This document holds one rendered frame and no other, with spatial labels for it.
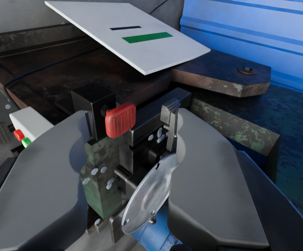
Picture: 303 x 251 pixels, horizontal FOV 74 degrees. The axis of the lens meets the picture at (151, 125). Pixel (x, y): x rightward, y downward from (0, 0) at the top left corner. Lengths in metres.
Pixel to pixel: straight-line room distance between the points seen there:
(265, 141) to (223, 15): 1.15
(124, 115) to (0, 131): 0.69
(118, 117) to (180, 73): 0.47
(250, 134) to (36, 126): 0.62
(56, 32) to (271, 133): 0.97
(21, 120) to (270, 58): 1.48
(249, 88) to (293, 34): 0.84
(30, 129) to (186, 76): 0.55
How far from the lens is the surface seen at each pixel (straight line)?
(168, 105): 0.59
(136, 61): 0.72
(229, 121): 0.74
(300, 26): 1.58
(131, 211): 0.62
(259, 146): 0.75
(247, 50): 1.66
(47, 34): 1.09
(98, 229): 0.89
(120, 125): 0.39
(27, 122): 0.53
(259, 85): 0.83
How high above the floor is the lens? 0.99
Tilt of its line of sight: 28 degrees down
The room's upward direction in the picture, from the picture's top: 120 degrees clockwise
